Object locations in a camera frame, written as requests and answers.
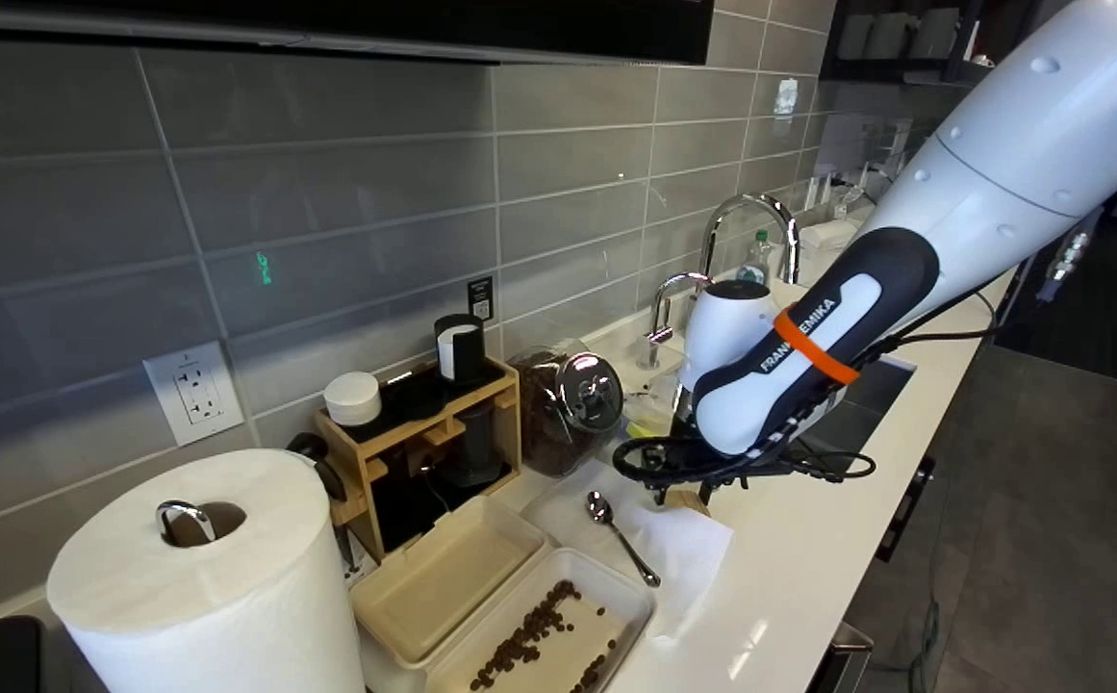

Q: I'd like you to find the white paper towel roll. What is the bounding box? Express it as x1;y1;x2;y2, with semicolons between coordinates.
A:
46;448;368;693

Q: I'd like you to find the black and white cup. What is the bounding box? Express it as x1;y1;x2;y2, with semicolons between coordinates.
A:
433;313;488;385

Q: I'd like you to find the tall chrome tap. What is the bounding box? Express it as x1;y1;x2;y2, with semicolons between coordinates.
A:
699;193;802;286

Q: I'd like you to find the yellow sponge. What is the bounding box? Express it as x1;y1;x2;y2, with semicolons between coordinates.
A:
623;412;676;442

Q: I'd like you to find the dark upper cabinet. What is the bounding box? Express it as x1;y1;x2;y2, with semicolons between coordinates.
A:
0;0;717;67

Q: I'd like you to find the black scoop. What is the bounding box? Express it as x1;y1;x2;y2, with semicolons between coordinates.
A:
286;432;349;503

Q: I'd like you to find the white paper napkin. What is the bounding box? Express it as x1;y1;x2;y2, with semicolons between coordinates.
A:
523;460;735;638

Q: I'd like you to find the glass jar of coffee beans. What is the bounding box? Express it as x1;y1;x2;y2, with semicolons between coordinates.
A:
508;338;627;480

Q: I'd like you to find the sink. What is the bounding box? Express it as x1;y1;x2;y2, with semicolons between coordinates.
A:
797;354;917;465

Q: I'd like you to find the white round container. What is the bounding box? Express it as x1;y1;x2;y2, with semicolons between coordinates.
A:
323;371;384;428

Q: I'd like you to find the black coffee press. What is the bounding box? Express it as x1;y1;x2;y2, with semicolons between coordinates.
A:
441;399;509;489

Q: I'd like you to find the small chrome tap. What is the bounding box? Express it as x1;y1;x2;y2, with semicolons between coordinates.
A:
646;271;714;371

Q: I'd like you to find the metal spoon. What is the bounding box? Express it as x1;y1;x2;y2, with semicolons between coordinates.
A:
585;491;663;589

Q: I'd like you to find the green plastic bottle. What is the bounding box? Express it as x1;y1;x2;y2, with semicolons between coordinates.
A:
736;229;774;288

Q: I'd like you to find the white wall socket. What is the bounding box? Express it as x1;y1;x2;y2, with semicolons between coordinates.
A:
141;341;247;448

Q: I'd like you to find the heap of coffee beans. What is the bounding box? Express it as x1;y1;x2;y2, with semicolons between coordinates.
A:
468;579;619;693

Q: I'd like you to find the wooden coffee rack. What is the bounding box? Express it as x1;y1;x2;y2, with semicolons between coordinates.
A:
313;358;523;561

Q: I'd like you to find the beige open lunch box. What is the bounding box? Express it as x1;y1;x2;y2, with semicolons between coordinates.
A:
350;495;658;693

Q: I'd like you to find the metal paper towel holder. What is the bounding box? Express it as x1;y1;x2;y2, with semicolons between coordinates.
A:
155;500;218;547

